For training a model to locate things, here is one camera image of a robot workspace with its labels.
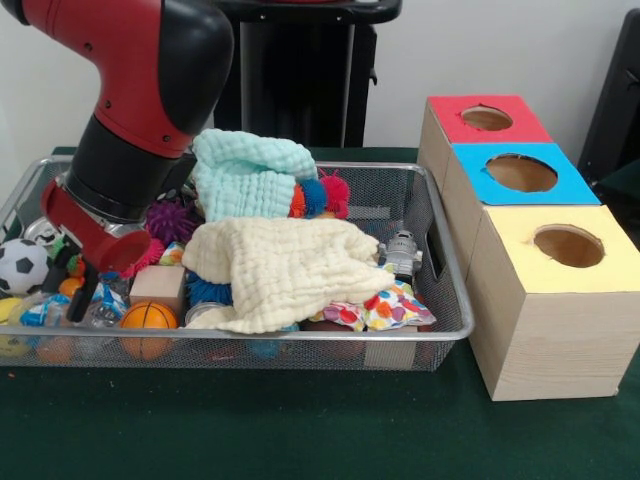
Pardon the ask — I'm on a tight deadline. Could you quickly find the white cloth with colourful dots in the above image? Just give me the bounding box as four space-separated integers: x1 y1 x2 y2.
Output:
307 278 437 332

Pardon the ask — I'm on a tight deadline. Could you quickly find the shallow wire mesh bin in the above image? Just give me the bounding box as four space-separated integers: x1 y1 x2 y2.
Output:
0 154 475 372

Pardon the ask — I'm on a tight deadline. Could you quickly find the light wooden cube block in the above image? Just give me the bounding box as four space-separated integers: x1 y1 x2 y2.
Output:
129 264 188 317

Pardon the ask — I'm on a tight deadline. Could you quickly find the black upright panel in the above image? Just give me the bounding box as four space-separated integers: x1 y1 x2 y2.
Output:
577 8 640 174

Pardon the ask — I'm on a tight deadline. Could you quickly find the dark green table cloth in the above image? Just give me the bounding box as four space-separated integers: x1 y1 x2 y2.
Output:
592 159 640 211
0 144 640 480

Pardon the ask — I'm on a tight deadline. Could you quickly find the black white soccer ball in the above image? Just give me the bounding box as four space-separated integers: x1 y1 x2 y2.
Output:
0 238 52 296

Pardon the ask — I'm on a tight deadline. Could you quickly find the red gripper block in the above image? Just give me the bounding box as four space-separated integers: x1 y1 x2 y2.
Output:
40 179 152 324

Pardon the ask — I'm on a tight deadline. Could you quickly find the purple spiky rubber ball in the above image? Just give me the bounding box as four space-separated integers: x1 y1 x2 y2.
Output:
144 197 202 246

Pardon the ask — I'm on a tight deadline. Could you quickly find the orange toy basketball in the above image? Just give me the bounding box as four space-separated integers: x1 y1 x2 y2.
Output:
118 300 180 362

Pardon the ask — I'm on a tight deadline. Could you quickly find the clear packet with blue print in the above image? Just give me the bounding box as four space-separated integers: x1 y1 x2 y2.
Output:
19 293 72 327

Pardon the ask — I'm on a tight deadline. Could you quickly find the red blue orange pompom ball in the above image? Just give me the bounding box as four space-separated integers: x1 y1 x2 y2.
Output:
287 169 351 220

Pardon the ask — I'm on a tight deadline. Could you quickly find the rainbow spiky caterpillar toy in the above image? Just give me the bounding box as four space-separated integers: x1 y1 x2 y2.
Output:
47 234 167 281

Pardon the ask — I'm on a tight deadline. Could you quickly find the wooden box with three holes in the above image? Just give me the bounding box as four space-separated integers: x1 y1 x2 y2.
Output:
417 94 640 402

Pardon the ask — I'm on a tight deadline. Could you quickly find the cream waffle cloth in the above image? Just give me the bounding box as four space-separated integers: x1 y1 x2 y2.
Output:
182 217 396 335

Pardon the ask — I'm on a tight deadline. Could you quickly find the mint green waffle cloth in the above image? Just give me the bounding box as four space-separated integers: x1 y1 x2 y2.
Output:
191 128 320 224

